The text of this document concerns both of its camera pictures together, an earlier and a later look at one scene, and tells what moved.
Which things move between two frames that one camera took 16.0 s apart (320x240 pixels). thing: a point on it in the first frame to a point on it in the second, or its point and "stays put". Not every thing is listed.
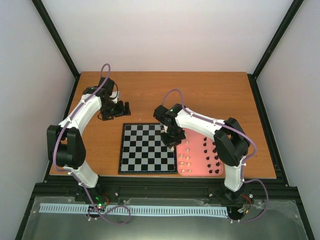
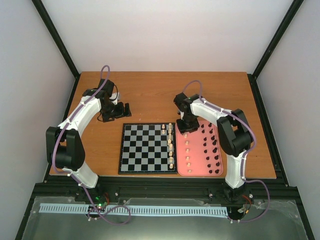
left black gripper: x=120 y=112 stays put
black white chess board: x=143 y=151 stays put
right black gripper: x=173 y=143 to x=183 y=129
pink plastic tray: x=196 y=155 stays put
